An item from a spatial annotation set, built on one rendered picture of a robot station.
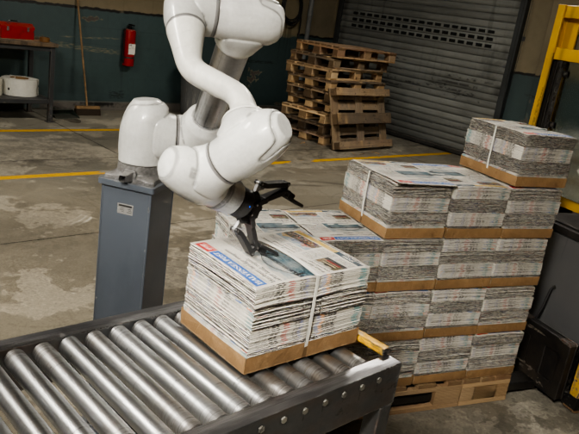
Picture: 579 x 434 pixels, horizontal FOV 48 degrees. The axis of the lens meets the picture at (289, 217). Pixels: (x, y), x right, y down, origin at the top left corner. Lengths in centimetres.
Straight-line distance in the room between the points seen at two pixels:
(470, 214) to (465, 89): 730
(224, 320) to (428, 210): 129
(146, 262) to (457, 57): 823
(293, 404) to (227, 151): 58
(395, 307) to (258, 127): 160
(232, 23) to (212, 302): 72
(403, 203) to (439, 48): 781
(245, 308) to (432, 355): 162
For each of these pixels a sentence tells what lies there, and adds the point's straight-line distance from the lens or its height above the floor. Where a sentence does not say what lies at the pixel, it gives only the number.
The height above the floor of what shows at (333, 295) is 96.
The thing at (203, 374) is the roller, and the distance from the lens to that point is 157.
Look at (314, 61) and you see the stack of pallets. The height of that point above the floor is 106.
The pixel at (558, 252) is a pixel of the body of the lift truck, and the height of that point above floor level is 65.
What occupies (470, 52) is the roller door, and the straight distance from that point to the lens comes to 1000.
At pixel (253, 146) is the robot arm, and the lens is 131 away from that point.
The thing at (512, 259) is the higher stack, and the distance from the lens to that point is 305.
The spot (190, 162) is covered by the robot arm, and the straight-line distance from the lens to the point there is 136.
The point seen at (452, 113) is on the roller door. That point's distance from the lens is 1010.
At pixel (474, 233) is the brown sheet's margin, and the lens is 285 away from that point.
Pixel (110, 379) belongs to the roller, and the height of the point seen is 80.
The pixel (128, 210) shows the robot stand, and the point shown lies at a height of 90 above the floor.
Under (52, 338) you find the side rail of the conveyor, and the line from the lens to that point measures 169.
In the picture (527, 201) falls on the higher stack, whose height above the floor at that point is 101.
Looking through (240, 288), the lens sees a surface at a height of 100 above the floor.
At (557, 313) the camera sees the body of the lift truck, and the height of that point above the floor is 35.
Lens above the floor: 161
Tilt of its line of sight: 17 degrees down
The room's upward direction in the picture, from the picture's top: 9 degrees clockwise
